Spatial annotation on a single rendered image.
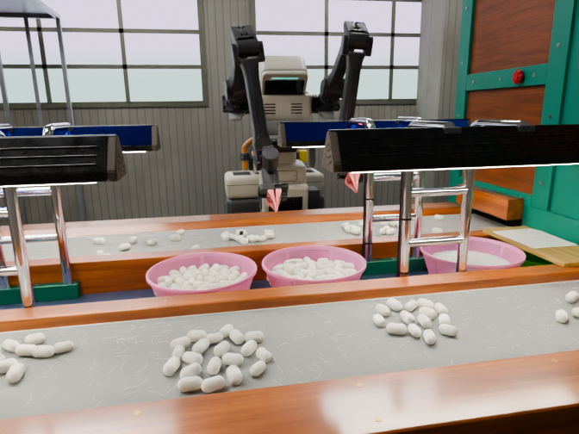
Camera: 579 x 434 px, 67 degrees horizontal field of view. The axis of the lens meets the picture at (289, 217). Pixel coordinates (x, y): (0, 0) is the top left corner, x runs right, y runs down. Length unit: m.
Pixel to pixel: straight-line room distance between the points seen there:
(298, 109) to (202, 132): 2.41
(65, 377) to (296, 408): 0.38
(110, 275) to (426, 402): 0.89
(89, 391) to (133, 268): 0.55
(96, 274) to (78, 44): 3.45
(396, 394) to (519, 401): 0.16
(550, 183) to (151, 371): 1.21
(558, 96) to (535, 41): 0.22
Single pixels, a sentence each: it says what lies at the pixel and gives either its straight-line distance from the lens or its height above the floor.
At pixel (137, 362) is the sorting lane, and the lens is 0.81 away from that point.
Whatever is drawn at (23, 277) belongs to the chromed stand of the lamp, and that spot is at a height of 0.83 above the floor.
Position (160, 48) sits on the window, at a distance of 4.43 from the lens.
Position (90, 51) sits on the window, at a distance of 4.53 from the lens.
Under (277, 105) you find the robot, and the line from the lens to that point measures 2.06.
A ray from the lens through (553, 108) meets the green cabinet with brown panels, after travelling 1.51.
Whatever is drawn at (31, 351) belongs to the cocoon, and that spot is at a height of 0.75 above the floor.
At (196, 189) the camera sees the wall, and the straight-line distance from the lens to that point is 4.47.
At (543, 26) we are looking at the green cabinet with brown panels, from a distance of 1.61.
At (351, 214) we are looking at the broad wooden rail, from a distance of 1.67.
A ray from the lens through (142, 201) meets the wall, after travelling 4.53.
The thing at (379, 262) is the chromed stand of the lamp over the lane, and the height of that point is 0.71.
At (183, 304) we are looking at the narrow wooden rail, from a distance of 0.93.
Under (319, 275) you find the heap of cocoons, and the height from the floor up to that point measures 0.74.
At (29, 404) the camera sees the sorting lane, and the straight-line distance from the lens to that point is 0.78.
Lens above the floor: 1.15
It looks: 14 degrees down
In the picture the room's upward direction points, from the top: 1 degrees counter-clockwise
